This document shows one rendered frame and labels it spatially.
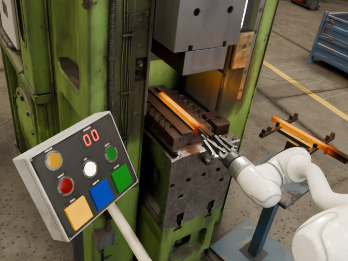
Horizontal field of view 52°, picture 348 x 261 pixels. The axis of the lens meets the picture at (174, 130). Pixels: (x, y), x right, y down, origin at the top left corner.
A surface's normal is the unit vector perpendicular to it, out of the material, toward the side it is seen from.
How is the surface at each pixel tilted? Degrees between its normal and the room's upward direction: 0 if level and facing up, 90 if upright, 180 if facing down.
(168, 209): 90
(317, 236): 30
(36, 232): 0
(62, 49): 90
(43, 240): 0
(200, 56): 90
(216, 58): 90
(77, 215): 60
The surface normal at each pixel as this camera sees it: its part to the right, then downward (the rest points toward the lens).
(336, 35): -0.85, 0.20
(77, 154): 0.78, -0.08
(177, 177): 0.53, 0.52
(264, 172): -0.02, -0.73
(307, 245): -0.93, 0.02
